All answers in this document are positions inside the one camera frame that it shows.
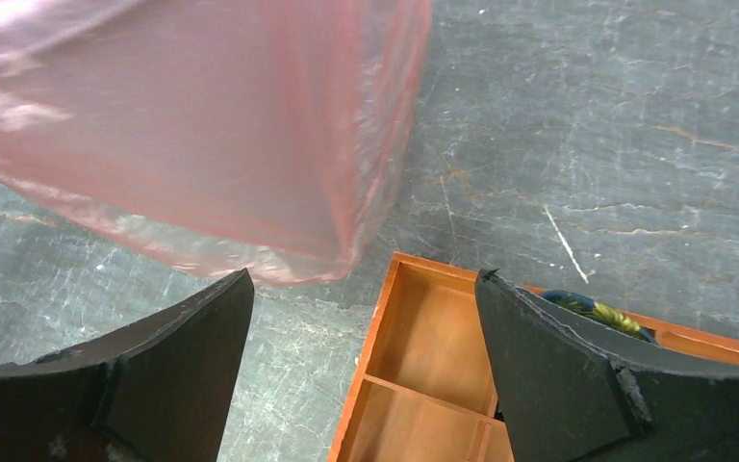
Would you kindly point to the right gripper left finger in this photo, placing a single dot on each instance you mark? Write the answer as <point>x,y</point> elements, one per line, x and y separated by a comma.
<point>157,389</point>

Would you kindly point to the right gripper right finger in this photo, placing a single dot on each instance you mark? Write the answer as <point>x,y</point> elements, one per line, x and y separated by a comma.
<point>572,389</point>

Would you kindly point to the red plastic trash bag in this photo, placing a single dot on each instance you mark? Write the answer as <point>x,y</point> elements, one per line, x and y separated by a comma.
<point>214,135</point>

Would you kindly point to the orange compartment tray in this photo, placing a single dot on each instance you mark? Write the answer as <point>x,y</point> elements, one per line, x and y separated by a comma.
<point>424,387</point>

